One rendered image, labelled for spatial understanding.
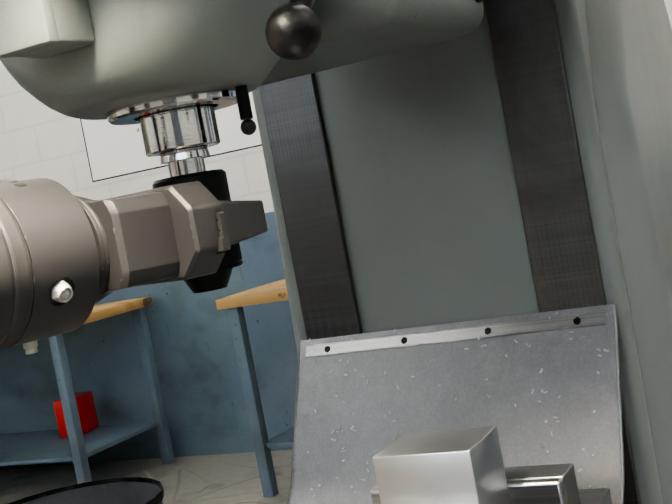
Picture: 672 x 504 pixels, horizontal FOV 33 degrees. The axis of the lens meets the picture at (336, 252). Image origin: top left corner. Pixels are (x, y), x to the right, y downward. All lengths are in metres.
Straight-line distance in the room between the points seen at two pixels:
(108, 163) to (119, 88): 5.46
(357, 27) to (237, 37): 0.14
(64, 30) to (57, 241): 0.11
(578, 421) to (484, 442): 0.33
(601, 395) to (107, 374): 5.43
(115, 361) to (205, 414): 0.62
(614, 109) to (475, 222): 0.16
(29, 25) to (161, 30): 0.07
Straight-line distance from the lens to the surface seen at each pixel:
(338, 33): 0.78
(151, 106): 0.68
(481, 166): 1.02
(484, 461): 0.65
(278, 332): 5.64
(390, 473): 0.65
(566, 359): 1.00
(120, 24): 0.63
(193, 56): 0.64
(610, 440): 0.97
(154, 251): 0.64
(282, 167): 1.10
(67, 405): 5.46
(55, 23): 0.62
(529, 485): 0.69
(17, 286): 0.59
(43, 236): 0.60
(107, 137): 6.10
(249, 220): 0.70
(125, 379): 6.24
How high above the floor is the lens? 1.24
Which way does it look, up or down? 3 degrees down
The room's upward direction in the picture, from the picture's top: 11 degrees counter-clockwise
